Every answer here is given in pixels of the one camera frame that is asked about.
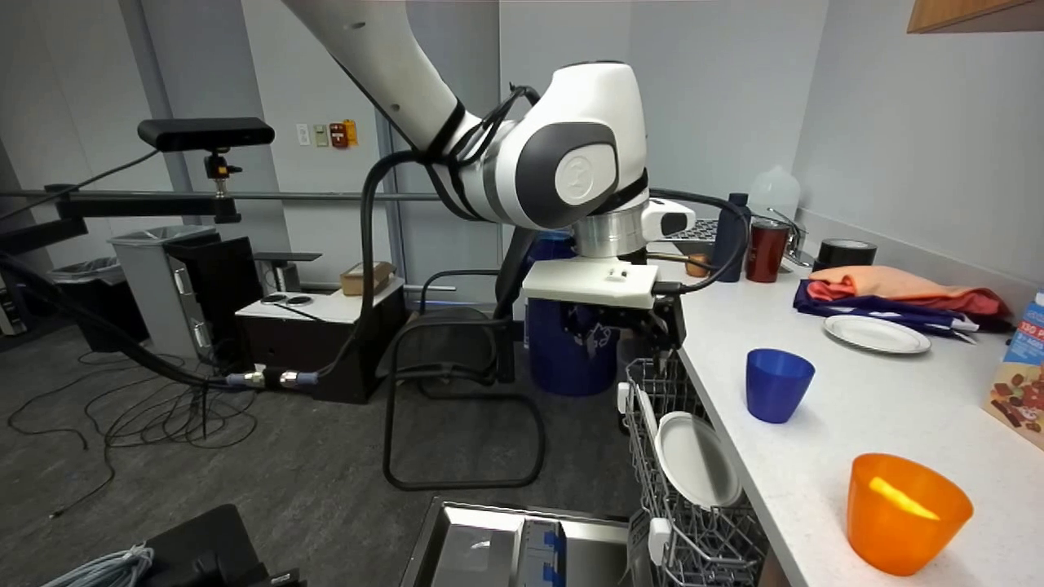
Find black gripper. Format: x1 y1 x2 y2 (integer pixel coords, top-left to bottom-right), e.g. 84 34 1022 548
560 300 685 351

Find wire dishwasher rack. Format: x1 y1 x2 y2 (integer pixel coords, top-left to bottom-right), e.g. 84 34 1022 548
617 351 765 587

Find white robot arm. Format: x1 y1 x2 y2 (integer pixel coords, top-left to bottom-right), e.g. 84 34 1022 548
282 0 685 348

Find white plate in rack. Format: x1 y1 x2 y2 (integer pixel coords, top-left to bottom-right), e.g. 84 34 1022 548
653 411 739 510

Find steel dishwasher door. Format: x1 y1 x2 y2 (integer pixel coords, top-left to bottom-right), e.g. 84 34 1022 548
398 498 629 587

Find blue recycling bin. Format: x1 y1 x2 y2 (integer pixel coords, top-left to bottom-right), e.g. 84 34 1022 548
523 225 624 399

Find orange fruit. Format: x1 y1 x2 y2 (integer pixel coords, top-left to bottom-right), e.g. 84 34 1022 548
685 253 712 277

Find blue plastic cup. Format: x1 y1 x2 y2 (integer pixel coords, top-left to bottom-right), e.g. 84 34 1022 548
748 348 814 425

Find navy water bottle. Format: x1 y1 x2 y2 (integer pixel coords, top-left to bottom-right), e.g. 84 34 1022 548
712 192 751 279

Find red tumbler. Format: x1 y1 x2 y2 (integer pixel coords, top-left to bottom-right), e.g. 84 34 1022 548
748 225 788 284

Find clear plastic bag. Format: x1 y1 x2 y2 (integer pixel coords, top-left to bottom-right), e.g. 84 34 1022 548
751 166 801 222

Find orange and blue cloths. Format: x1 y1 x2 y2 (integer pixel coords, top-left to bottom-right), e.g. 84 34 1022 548
791 265 1012 338

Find black round container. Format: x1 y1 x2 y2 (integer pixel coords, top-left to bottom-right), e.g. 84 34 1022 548
811 238 876 272

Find black cantilever chair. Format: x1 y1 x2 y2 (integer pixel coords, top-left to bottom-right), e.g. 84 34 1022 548
381 272 543 494

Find white plate on counter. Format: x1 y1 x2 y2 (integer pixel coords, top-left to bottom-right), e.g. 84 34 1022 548
823 316 931 354

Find small cardboard box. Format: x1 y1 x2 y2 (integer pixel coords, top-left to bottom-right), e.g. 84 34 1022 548
338 262 393 296

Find orange plastic cup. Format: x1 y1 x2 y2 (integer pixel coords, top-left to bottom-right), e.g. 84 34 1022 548
845 452 976 578

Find dark low cabinet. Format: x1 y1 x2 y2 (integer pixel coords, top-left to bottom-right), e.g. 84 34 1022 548
236 277 407 404

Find colourful cereal box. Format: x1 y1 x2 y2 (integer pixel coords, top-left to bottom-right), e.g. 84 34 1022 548
984 291 1044 451

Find black computer tower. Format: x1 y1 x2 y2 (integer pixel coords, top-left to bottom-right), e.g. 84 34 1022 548
115 225 261 364

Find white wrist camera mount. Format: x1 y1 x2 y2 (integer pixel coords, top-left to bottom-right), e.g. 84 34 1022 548
523 258 654 309

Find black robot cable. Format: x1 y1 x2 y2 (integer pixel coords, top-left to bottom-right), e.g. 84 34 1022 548
0 86 753 399

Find black camera on stand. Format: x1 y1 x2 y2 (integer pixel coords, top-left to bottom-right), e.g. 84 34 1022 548
137 119 274 154

